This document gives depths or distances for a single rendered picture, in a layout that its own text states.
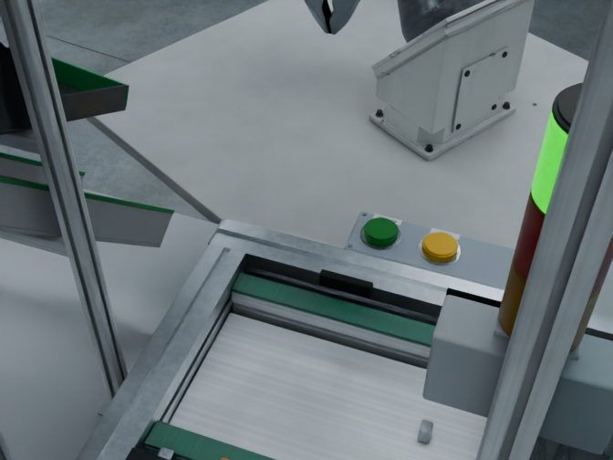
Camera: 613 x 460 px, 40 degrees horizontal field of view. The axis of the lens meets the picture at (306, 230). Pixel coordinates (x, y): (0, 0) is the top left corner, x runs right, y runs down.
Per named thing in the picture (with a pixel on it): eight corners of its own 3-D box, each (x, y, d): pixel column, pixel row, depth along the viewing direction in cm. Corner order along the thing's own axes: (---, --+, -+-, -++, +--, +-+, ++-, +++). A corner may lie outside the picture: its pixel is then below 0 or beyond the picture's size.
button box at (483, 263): (358, 244, 105) (360, 207, 101) (526, 287, 100) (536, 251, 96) (340, 283, 100) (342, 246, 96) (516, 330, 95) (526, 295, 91)
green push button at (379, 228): (368, 224, 100) (369, 213, 99) (400, 233, 99) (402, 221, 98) (358, 247, 97) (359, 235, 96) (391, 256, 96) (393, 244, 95)
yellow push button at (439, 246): (425, 239, 98) (427, 227, 97) (459, 247, 97) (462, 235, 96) (417, 263, 96) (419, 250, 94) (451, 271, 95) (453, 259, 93)
